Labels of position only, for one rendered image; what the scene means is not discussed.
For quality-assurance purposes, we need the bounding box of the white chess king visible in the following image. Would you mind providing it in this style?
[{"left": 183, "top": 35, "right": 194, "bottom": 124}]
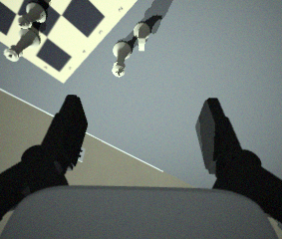
[{"left": 113, "top": 42, "right": 132, "bottom": 77}]

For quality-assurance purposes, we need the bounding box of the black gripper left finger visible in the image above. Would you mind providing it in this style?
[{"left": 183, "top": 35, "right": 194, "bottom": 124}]
[{"left": 0, "top": 95, "right": 88, "bottom": 221}]

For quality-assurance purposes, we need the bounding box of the chessboard with chess pieces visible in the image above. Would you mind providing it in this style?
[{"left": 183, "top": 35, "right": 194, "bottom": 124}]
[{"left": 0, "top": 0, "right": 137, "bottom": 83}]

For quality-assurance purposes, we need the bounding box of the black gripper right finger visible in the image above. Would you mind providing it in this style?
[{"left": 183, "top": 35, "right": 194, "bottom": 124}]
[{"left": 195, "top": 98, "right": 282, "bottom": 230}]

